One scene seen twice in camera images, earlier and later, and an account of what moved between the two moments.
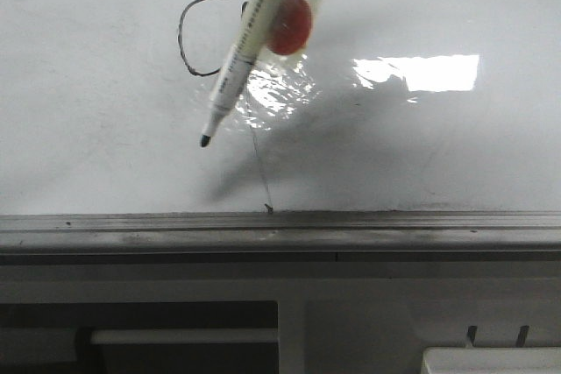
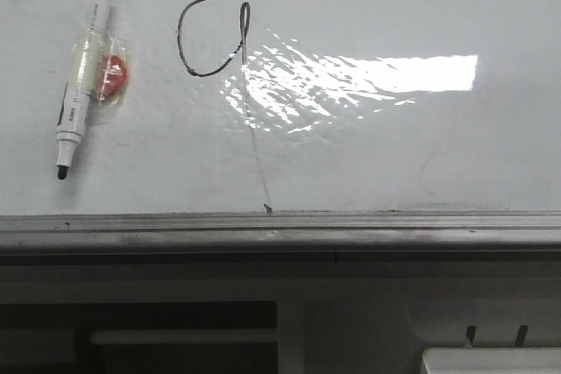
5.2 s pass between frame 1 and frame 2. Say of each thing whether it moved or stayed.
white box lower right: stayed
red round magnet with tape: moved
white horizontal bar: stayed
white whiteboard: stayed
